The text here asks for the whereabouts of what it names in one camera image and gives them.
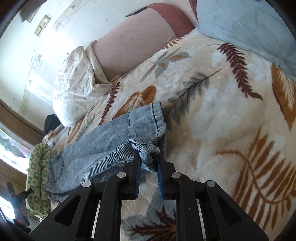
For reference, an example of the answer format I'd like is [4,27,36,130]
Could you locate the black clothing pile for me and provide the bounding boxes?
[44,114,61,135]

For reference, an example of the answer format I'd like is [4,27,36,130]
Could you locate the green patterned quilt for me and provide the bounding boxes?
[26,143,54,220]

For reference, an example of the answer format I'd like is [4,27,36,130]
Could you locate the leaf-print fleece blanket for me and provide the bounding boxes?
[45,30,295,240]

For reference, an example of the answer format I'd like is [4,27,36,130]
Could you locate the white sprig-print pillow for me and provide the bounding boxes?
[52,41,113,127]

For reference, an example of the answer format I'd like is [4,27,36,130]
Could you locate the black phone on headboard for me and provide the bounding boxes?
[125,6,147,18]

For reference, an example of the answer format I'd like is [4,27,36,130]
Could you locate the light blue quilt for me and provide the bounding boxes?
[197,1,295,80]

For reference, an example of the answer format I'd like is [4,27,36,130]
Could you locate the grey-blue denim pants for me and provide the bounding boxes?
[46,102,166,202]

